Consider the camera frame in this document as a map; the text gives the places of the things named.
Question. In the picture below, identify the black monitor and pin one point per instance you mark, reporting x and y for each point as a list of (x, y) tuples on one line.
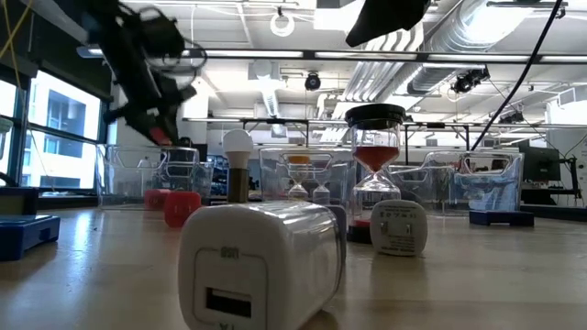
[(540, 164)]

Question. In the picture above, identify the long ceiling light strip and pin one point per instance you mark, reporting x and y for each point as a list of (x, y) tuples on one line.
[(252, 53)]

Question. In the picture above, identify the window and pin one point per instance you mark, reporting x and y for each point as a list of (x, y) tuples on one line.
[(64, 137)]

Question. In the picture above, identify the black ceiling spotlight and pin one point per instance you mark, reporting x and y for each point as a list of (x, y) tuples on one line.
[(465, 83), (313, 82)]

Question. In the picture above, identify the indigo blue rectangular block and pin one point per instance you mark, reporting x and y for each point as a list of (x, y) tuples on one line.
[(501, 218)]

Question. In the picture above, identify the black aluminium table frame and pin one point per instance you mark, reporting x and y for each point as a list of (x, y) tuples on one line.
[(11, 178)]

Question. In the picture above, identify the clear plastic bin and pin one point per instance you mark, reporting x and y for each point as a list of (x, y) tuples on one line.
[(440, 192), (119, 183), (275, 183)]

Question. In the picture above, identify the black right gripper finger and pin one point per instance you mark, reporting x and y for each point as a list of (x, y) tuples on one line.
[(390, 18)]

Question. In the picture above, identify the small pink-red wall charger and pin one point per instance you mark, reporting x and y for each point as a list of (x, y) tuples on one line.
[(183, 208)]

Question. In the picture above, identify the silver ventilation duct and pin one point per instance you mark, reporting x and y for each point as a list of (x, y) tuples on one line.
[(458, 41)]

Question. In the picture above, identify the white USB wall charger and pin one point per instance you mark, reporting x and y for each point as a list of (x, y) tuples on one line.
[(275, 256)]

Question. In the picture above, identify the brass lamp with white bulb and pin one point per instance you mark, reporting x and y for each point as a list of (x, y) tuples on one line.
[(237, 142)]

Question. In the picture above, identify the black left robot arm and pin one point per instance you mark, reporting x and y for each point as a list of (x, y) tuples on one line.
[(114, 36)]

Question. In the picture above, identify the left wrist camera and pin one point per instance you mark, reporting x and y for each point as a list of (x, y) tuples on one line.
[(160, 39)]

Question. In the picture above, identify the red rectangular box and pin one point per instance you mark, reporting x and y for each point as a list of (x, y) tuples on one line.
[(153, 199)]

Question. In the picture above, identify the blue box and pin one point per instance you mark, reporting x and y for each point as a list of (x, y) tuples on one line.
[(23, 236)]

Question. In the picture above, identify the black overhead rail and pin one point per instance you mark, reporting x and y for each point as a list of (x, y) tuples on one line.
[(275, 121)]

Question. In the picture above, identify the orange sand hourglass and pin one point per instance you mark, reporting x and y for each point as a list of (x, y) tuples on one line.
[(298, 159)]

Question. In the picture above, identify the black-capped red sand hourglass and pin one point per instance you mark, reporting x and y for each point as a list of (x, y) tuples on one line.
[(375, 158)]

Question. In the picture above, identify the small white plug adapter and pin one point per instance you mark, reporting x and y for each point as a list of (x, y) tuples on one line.
[(398, 229)]

